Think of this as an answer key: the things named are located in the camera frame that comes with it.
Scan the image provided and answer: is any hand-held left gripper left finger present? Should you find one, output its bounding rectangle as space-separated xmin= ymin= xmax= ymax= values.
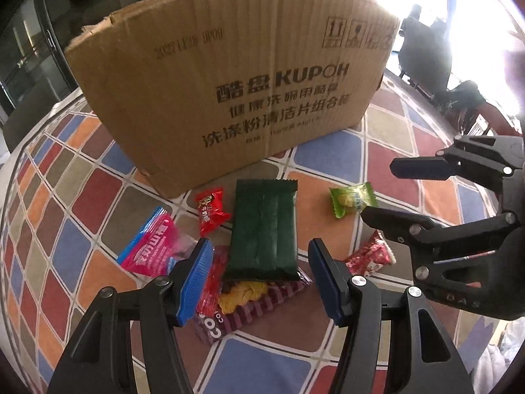
xmin=47 ymin=238 xmax=214 ymax=394

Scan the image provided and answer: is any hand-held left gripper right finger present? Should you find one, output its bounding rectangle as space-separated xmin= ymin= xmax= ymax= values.
xmin=308 ymin=238 xmax=470 ymax=394

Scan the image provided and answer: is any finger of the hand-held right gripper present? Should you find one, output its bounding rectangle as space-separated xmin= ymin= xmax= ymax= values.
xmin=389 ymin=136 xmax=525 ymax=191
xmin=361 ymin=207 xmax=518 ymax=255

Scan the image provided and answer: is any light green snack packet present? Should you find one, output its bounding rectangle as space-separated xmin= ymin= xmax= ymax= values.
xmin=329 ymin=182 xmax=379 ymax=219

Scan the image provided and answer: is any dark green snack packet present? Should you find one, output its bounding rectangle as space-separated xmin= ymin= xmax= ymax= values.
xmin=223 ymin=178 xmax=300 ymax=282

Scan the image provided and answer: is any brown cardboard box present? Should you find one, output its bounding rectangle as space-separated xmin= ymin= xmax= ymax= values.
xmin=65 ymin=0 xmax=400 ymax=198

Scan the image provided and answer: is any red translucent snack packet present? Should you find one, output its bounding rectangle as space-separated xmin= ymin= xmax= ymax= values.
xmin=196 ymin=246 xmax=228 ymax=317

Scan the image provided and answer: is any red and white snack packet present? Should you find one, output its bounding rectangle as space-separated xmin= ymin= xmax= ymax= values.
xmin=344 ymin=230 xmax=395 ymax=277

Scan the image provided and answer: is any pink snack packet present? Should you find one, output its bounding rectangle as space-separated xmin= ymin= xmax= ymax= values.
xmin=117 ymin=206 xmax=198 ymax=276

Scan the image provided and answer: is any brown striped snack packet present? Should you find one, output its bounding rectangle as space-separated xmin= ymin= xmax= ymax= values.
xmin=195 ymin=250 xmax=312 ymax=344

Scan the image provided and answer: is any wooden chair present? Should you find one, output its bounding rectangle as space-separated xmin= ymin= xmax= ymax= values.
xmin=451 ymin=98 xmax=525 ymax=137

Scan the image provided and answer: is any red wrapped candy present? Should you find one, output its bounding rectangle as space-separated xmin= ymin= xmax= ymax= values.
xmin=194 ymin=187 xmax=232 ymax=236

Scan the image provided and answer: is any dark green cloth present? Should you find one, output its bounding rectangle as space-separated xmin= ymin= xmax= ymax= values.
xmin=430 ymin=81 xmax=489 ymax=109

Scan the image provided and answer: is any colourful checkered tablecloth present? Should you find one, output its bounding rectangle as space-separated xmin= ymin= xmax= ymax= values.
xmin=0 ymin=70 xmax=509 ymax=394

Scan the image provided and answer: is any grey upholstered chair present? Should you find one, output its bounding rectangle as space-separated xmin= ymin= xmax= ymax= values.
xmin=398 ymin=4 xmax=452 ymax=91

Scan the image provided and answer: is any glass sliding door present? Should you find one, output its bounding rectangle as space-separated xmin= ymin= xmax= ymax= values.
xmin=0 ymin=0 xmax=152 ymax=124

